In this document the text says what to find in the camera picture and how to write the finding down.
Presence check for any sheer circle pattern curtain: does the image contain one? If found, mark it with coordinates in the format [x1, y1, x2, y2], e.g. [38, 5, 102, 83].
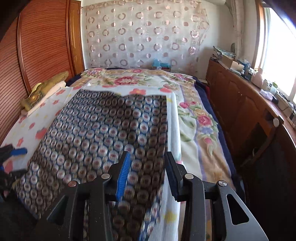
[81, 1, 210, 74]

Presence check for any navy patterned garment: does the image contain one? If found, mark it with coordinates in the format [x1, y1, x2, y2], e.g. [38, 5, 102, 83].
[16, 90, 167, 240]

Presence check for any wooden slatted wardrobe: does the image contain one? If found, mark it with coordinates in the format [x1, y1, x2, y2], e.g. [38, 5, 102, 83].
[1, 1, 84, 141]

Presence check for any floral rose blanket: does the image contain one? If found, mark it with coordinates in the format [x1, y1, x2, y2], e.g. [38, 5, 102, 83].
[66, 68, 244, 196]

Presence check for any mustard patterned folded cloth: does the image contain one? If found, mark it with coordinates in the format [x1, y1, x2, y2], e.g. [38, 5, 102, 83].
[21, 71, 69, 111]

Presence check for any stack of papers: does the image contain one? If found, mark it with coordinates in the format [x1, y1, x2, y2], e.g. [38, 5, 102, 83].
[213, 46, 236, 59]

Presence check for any cardboard box on cabinet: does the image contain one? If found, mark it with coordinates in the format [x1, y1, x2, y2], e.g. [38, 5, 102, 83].
[221, 55, 244, 72]

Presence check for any wooden sideboard cabinet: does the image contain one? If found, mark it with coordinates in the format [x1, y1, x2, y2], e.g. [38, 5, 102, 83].
[206, 59, 296, 167]

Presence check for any blue box at bedhead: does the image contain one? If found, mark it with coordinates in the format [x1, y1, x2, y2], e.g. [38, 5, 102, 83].
[151, 59, 171, 72]

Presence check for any white flower print sheet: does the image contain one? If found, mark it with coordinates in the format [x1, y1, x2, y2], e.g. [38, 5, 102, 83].
[2, 86, 181, 240]

